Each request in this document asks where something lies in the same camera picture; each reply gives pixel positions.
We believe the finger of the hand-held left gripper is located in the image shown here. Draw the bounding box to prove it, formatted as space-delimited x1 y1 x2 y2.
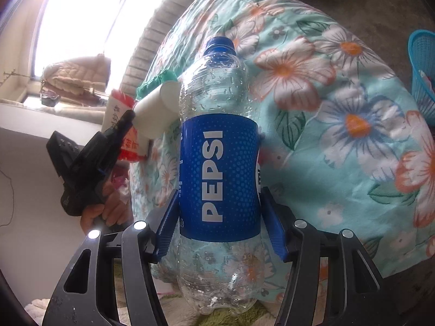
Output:
102 109 136 174

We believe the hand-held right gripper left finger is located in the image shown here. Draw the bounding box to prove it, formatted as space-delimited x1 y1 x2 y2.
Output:
41 188 181 326

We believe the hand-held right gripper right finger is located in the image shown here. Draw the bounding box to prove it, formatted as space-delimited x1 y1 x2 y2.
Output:
260 187 402 326

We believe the clear bottle with blue label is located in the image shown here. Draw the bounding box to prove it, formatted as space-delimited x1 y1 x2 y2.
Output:
176 36 272 316

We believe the blue plastic basket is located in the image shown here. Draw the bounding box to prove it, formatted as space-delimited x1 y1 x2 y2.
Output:
408 30 435 128

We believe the person's left hand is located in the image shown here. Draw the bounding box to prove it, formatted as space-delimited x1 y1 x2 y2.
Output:
80 173 131 231

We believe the red and white plastic bag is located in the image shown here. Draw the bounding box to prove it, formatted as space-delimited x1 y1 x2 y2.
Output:
104 88 150 164

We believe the green frilled cloth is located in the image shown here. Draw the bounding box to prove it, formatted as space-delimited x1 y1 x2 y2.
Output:
136 70 177 97

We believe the beige quilted jacket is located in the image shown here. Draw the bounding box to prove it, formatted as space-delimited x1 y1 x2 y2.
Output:
42 54 113 96

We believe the floral printed blanket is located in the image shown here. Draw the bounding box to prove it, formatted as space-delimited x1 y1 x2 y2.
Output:
129 0 435 279

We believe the cream fleece cloth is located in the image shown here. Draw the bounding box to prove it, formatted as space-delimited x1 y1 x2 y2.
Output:
24 297 50 318

